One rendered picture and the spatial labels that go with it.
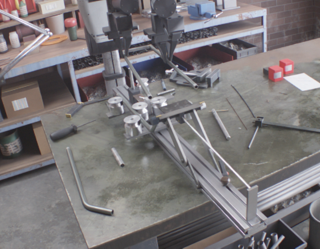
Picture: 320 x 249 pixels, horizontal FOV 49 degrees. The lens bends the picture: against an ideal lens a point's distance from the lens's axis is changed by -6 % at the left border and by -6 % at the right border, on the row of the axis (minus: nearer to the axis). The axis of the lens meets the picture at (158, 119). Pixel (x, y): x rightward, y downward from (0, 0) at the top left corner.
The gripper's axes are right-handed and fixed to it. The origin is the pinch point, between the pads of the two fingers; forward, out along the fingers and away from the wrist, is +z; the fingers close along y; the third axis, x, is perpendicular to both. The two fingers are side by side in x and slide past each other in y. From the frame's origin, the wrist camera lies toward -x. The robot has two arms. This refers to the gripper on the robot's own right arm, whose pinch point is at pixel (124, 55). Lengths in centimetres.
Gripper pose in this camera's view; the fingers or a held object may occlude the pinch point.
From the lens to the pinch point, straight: 115.1
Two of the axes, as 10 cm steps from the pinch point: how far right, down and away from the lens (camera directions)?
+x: -2.6, -4.3, 8.6
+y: 9.6, -2.2, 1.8
